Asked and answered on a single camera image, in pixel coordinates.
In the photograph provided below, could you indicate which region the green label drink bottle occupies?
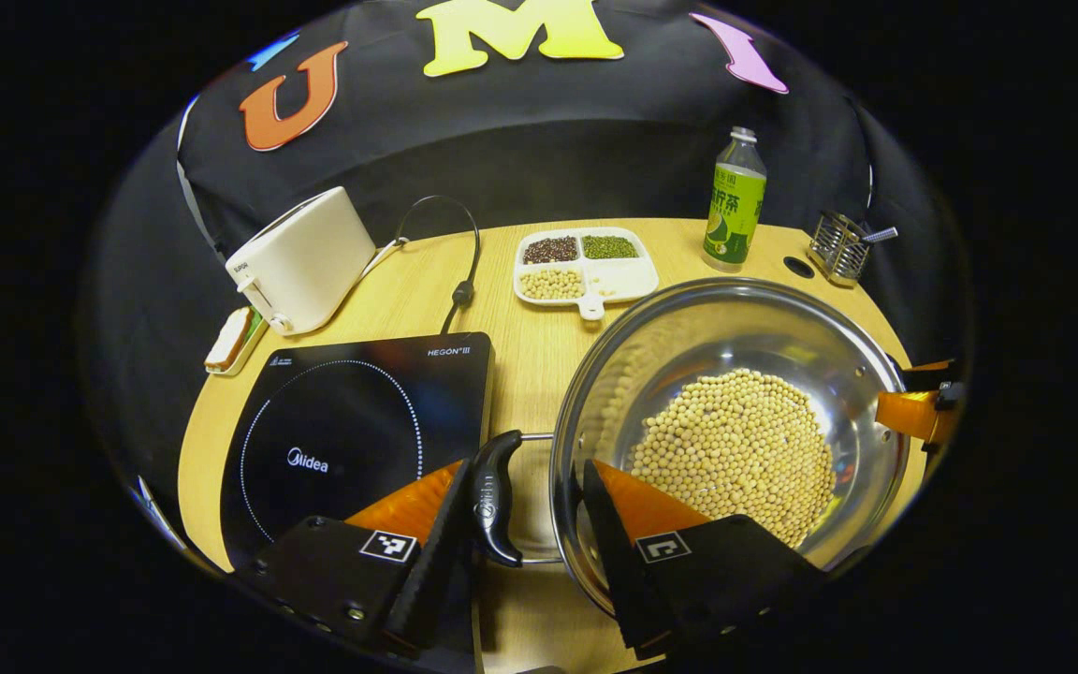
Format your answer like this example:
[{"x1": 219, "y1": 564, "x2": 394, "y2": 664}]
[{"x1": 703, "y1": 126, "x2": 768, "y2": 274}]

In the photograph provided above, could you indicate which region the wire utensil holder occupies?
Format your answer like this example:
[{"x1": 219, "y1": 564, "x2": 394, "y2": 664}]
[{"x1": 807, "y1": 211, "x2": 872, "y2": 287}]

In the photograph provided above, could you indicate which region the black induction cooktop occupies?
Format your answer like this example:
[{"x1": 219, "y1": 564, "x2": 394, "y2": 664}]
[{"x1": 219, "y1": 332, "x2": 495, "y2": 572}]

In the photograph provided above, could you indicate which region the black power cable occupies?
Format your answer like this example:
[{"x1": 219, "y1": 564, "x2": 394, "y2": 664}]
[{"x1": 394, "y1": 195, "x2": 483, "y2": 334}]

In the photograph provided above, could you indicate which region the bread slice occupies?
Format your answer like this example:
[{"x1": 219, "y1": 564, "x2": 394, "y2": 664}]
[{"x1": 205, "y1": 307, "x2": 254, "y2": 369}]

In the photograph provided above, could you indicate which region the white toaster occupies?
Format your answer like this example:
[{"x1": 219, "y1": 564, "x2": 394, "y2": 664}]
[{"x1": 226, "y1": 185, "x2": 377, "y2": 336}]

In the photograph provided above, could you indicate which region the portion of red beans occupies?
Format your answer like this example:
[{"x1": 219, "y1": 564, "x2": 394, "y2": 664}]
[{"x1": 523, "y1": 236, "x2": 581, "y2": 266}]

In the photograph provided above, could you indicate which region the small portion of soybeans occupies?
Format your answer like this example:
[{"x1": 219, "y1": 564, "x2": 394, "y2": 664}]
[{"x1": 520, "y1": 270, "x2": 586, "y2": 301}]

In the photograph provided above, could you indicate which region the white sectioned tray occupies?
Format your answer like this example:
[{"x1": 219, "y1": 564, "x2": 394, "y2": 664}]
[{"x1": 513, "y1": 227, "x2": 660, "y2": 321}]

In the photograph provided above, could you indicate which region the portion of green mung beans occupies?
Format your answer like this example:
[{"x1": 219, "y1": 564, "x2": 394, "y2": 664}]
[{"x1": 581, "y1": 235, "x2": 640, "y2": 261}]

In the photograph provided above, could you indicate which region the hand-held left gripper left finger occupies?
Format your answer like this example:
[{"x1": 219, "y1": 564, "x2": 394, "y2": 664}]
[{"x1": 254, "y1": 459, "x2": 479, "y2": 656}]

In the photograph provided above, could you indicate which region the white toaster cable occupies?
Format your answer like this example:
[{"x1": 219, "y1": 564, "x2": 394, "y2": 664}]
[{"x1": 361, "y1": 237, "x2": 411, "y2": 279}]

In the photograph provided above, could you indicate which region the stainless steel pot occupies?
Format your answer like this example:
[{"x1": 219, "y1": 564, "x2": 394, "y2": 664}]
[{"x1": 472, "y1": 277, "x2": 914, "y2": 619}]

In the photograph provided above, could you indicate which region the pile of soybeans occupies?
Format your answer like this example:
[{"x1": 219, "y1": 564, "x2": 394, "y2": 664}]
[{"x1": 628, "y1": 368, "x2": 837, "y2": 549}]

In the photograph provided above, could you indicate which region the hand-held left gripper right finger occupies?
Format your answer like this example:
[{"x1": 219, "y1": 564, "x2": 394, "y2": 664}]
[{"x1": 581, "y1": 459, "x2": 825, "y2": 661}]

